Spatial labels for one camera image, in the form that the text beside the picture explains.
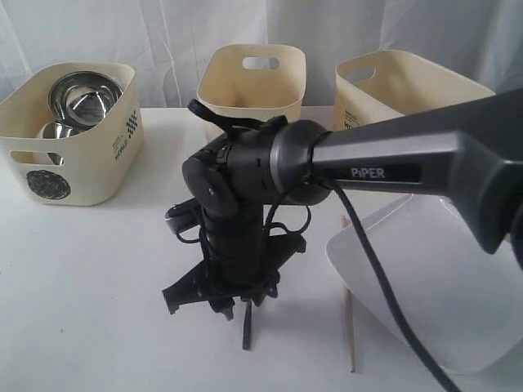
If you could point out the wooden chopstick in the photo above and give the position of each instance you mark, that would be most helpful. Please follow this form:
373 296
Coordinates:
350 333

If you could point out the steel mug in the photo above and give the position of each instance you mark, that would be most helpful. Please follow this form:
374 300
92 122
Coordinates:
54 130

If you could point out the white square plate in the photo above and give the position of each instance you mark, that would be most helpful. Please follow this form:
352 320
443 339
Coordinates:
463 304

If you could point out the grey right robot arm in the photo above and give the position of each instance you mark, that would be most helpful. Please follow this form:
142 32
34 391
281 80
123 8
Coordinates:
470 153

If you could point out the white curtain backdrop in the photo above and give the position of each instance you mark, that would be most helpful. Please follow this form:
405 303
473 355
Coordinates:
169 43

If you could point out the steel fork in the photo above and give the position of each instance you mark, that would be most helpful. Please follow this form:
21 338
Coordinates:
247 342

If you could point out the cream bin circle sticker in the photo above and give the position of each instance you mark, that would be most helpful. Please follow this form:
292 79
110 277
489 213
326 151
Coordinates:
81 170

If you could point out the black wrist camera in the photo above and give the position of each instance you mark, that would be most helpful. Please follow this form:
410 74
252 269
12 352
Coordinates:
183 216

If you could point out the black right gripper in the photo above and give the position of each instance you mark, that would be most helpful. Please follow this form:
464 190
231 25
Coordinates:
242 257

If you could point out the cream bin triangle sticker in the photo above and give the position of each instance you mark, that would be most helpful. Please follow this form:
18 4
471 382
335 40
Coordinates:
258 81

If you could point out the stainless steel bowl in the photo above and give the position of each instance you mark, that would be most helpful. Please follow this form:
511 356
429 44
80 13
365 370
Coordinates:
83 99

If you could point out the cream bin square sticker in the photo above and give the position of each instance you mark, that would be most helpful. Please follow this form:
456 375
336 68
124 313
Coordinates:
388 84

